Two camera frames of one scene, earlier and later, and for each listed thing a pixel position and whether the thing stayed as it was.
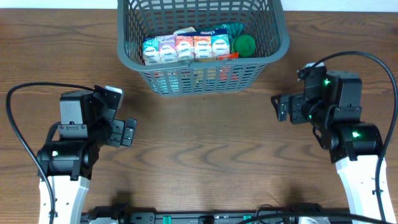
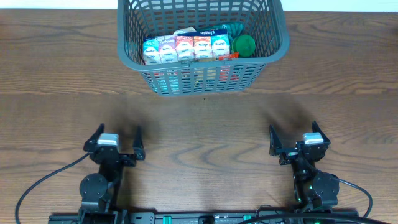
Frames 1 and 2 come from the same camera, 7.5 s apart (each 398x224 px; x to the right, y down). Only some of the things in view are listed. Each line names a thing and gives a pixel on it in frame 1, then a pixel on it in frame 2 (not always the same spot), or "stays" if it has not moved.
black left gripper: (122, 134) -> (129, 160)
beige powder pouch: (183, 30) stays
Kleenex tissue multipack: (185, 46) stays
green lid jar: (244, 45) stays
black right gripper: (296, 103) -> (288, 155)
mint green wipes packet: (168, 84) stays
